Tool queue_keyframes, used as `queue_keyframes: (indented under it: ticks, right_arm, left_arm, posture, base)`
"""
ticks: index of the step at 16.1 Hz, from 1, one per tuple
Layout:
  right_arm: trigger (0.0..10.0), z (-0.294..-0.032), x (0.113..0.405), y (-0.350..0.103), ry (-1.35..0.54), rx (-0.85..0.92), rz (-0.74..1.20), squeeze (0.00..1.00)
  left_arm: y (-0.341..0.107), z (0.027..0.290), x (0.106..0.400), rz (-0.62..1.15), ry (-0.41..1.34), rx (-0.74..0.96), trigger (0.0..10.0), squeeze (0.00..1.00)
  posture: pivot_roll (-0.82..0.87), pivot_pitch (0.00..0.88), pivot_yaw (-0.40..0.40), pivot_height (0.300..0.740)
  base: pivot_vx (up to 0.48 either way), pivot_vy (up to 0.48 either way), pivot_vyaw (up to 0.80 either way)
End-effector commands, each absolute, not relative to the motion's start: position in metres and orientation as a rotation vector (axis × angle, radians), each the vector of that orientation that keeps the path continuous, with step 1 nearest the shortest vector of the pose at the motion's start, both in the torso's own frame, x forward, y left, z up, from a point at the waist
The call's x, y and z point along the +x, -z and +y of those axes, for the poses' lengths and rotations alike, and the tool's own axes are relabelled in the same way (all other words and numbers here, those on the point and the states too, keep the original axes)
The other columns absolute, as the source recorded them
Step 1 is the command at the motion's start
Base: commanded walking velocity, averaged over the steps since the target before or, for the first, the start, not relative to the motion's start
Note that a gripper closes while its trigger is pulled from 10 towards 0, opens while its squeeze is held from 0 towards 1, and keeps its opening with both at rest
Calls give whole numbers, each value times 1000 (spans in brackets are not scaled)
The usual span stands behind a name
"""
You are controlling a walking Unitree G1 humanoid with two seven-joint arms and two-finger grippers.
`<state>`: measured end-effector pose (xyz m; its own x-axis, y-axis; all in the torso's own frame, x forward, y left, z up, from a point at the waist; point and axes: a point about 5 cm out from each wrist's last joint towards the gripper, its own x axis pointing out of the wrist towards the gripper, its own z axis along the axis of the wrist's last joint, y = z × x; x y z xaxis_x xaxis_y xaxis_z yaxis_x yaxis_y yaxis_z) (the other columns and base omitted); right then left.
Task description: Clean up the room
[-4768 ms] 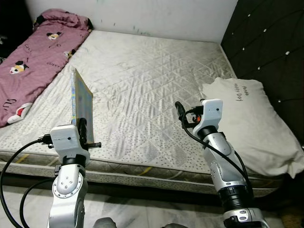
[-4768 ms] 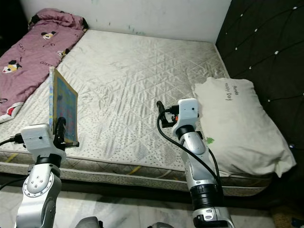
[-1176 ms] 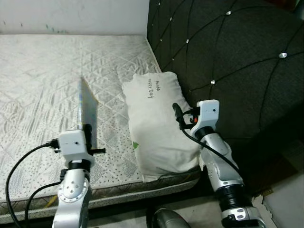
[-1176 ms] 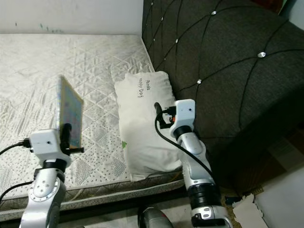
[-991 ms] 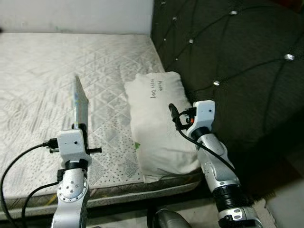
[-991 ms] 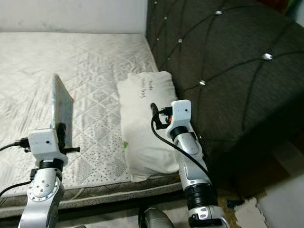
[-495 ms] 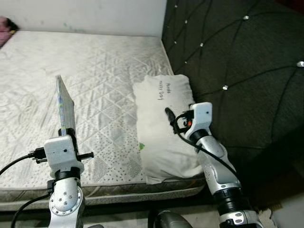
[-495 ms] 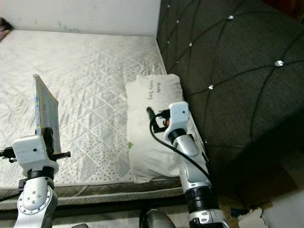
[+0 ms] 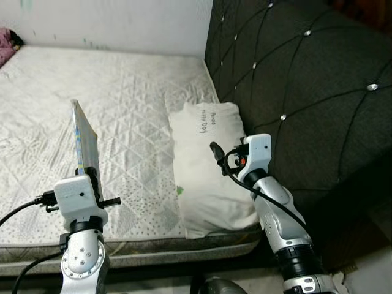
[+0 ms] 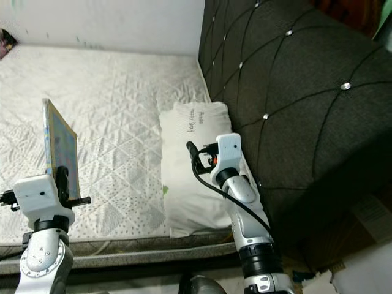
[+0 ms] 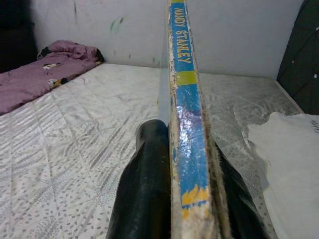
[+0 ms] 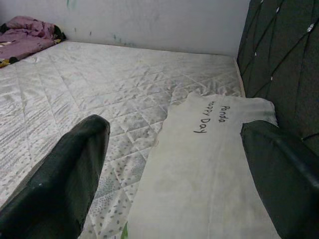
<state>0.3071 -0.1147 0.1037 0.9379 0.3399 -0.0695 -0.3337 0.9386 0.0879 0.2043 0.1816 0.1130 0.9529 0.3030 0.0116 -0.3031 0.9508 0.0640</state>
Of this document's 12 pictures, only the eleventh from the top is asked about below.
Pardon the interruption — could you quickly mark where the white pillow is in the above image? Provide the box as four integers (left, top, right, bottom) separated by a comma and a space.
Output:
246, 111, 319, 239

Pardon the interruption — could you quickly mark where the dark tufted headboard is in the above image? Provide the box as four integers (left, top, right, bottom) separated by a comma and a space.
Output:
276, 0, 319, 116

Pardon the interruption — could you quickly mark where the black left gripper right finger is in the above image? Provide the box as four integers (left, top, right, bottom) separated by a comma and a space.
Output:
211, 143, 272, 239

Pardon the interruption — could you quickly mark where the purple cartoon print blanket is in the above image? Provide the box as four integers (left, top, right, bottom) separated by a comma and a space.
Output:
0, 40, 105, 116

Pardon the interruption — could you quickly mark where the colourful children's book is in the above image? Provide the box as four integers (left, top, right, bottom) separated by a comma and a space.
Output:
157, 0, 236, 239

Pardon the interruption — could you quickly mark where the black fabric pile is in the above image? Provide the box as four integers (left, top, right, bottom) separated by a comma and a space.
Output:
0, 0, 38, 74

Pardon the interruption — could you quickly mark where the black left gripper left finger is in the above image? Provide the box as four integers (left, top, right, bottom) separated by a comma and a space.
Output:
106, 119, 172, 239

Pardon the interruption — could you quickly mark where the white quilted mattress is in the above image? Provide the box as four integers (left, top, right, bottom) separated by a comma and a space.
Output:
0, 62, 306, 239

